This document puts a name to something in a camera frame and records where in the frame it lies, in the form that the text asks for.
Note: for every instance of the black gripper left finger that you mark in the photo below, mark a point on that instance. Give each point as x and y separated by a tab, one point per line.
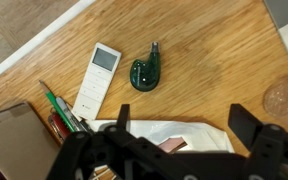
124	116

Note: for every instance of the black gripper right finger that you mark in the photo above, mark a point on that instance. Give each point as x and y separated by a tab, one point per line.
245	126

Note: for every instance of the dark green tape dispenser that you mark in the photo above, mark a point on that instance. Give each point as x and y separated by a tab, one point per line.
145	75

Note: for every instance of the brown cardboard box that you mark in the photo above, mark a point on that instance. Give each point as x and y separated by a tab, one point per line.
17	143

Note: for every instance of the white remote control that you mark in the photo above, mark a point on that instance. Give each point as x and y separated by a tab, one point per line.
97	80

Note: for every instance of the glass jar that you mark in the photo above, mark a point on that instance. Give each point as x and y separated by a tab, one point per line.
284	100

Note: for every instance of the silver grey pen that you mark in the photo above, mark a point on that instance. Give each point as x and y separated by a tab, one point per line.
69	113

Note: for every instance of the white paper sheets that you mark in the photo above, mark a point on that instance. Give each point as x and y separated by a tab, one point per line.
190	133

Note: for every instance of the red pocket knife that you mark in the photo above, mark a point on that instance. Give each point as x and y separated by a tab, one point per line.
60	128

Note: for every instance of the green pencil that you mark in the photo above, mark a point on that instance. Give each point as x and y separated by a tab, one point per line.
59	110

